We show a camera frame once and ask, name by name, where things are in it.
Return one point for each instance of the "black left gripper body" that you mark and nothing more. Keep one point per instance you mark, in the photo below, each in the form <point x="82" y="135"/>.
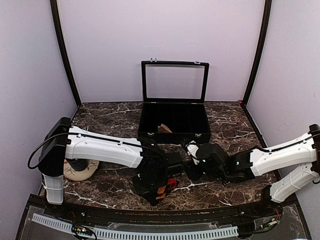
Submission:
<point x="149" y="184"/>

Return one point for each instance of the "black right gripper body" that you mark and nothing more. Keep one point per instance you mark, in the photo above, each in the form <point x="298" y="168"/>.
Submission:
<point x="213" y="174"/>

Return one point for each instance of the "red orange argyle sock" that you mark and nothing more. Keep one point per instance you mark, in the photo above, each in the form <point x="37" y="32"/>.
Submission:
<point x="163" y="191"/>

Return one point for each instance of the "tan brown sock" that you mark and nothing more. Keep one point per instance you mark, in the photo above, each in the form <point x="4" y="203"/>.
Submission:
<point x="163" y="129"/>

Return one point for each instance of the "black glass-lid display case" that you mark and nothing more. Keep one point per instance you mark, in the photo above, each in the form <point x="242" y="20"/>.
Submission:
<point x="173" y="93"/>

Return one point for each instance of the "cream branch-pattern plate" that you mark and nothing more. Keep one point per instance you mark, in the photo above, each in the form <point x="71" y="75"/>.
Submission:
<point x="79" y="176"/>

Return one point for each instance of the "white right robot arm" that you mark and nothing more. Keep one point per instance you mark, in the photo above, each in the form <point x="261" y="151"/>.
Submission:
<point x="304" y="152"/>

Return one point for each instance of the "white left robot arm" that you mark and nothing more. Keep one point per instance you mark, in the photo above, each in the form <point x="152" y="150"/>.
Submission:
<point x="66" y="141"/>

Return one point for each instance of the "dark blue mug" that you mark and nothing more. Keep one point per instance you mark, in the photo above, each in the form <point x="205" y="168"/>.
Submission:
<point x="78" y="164"/>

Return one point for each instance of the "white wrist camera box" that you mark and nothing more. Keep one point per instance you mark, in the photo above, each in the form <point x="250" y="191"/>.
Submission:
<point x="192" y="149"/>

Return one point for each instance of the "white slotted cable duct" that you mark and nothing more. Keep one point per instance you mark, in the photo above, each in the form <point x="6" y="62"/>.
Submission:
<point x="110" y="234"/>

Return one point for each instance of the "right black frame post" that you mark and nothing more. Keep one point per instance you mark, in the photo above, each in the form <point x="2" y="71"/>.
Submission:
<point x="258" y="52"/>

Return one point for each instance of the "black frame post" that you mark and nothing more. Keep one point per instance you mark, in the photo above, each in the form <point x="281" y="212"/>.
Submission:
<point x="63" y="51"/>
<point x="258" y="52"/>

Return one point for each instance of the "left black frame post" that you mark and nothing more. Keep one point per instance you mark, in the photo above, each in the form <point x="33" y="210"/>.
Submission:
<point x="63" y="51"/>

